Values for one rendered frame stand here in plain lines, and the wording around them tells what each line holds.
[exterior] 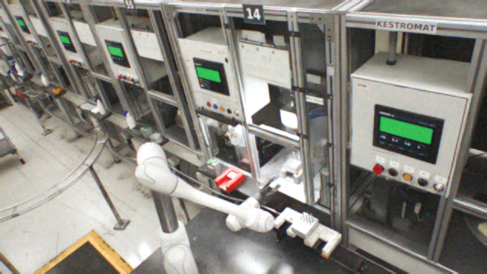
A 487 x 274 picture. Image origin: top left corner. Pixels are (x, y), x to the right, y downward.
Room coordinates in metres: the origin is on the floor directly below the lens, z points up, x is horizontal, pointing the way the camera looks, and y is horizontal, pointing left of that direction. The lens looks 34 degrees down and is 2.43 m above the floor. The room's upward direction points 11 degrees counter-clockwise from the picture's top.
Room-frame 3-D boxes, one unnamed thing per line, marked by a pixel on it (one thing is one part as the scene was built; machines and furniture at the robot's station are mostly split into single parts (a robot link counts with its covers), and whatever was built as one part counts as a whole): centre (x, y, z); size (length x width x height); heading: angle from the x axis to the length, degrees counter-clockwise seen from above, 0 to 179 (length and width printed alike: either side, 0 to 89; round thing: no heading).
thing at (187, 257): (1.22, 0.49, 0.85); 0.18 x 0.16 x 0.22; 14
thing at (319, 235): (1.28, -0.23, 0.84); 0.36 x 0.14 x 0.10; 42
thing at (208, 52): (1.96, 0.05, 1.60); 0.42 x 0.29 x 0.46; 42
